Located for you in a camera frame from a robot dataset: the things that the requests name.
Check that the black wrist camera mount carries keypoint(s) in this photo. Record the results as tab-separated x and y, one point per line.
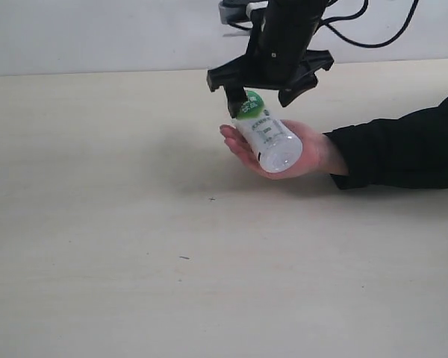
238	11

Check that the white bottle green label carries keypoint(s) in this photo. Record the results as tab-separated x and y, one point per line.
275	146

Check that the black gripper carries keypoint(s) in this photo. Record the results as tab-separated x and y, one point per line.
277	56

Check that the person's open hand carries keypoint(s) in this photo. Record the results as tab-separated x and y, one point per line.
319	153

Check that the black sleeved forearm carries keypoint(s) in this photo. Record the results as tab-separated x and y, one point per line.
410	152

